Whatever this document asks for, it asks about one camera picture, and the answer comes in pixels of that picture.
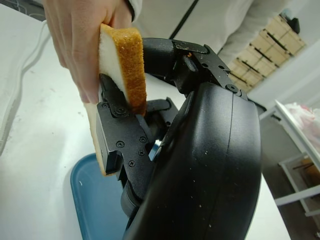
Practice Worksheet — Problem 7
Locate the person bare hand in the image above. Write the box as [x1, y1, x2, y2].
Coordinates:
[42, 0, 133, 105]

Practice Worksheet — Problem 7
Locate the blue rectangular tray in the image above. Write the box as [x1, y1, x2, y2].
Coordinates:
[69, 152, 133, 240]

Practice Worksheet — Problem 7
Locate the white toaster power cord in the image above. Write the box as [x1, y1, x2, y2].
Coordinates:
[18, 19, 51, 78]

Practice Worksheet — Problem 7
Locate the black floor object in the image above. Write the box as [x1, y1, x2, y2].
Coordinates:
[283, 8, 301, 35]

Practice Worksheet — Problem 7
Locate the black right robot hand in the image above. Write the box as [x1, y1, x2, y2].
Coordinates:
[96, 37, 263, 240]

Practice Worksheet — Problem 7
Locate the cream two-slot toaster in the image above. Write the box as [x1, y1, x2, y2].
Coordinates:
[0, 69, 27, 156]

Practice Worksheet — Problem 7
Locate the white shelf table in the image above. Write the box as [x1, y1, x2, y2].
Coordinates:
[259, 99, 320, 217]

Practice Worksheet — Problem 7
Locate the pink plastic bag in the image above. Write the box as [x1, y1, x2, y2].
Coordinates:
[284, 102, 320, 148]

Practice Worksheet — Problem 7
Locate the toast slice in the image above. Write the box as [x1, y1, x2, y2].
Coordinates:
[83, 23, 148, 177]

